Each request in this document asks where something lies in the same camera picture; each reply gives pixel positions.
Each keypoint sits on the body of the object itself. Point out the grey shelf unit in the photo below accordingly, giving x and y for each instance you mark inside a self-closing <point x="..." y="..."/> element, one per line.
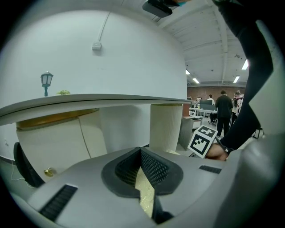
<point x="189" y="131"/>

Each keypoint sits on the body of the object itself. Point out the small green lantern lamp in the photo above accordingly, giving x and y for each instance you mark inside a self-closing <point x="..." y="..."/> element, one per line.
<point x="46" y="80"/>

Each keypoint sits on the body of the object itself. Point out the office desk with dividers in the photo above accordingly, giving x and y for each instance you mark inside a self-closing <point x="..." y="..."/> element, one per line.
<point x="203" y="109"/>

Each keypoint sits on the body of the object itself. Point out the white wall conduit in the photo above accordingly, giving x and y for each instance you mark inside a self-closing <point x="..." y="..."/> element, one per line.
<point x="104" y="26"/>

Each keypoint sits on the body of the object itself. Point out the white oval table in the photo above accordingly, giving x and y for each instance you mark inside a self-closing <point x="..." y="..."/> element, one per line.
<point x="55" y="144"/>

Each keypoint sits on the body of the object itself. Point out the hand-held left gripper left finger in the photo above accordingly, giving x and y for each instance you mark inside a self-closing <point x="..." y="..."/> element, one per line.
<point x="89" y="200"/>

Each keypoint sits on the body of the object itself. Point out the black head-mounted camera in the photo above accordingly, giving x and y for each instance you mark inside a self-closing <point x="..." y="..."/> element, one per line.
<point x="158" y="7"/>

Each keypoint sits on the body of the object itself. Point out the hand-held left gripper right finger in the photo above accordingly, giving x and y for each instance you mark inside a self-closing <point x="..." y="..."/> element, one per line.
<point x="191" y="189"/>

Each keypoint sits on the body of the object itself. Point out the white wall junction box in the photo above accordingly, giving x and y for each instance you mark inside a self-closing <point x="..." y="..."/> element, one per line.
<point x="96" y="45"/>

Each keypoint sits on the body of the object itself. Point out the ceiling light panel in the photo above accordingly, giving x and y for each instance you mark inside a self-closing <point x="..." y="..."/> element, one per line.
<point x="245" y="64"/>
<point x="196" y="80"/>
<point x="187" y="71"/>
<point x="236" y="79"/>

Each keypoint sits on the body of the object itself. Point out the small potted plant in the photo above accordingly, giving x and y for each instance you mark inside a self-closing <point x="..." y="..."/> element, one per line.
<point x="63" y="92"/>

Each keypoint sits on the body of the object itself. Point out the person's right hand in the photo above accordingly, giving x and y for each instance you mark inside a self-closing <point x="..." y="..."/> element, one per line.
<point x="217" y="152"/>

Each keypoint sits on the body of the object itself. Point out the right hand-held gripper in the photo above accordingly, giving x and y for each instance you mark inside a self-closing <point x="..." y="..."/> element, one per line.
<point x="201" y="142"/>

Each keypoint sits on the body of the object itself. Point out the person's right forearm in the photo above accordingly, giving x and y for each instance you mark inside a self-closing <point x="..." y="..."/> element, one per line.
<point x="249" y="100"/>

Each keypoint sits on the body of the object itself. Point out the gold upholstered stool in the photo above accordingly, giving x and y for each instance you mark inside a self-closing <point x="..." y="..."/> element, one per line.
<point x="145" y="196"/>

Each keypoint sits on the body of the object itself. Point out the gold cabinet knob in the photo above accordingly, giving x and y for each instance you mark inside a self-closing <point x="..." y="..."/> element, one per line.
<point x="49" y="172"/>

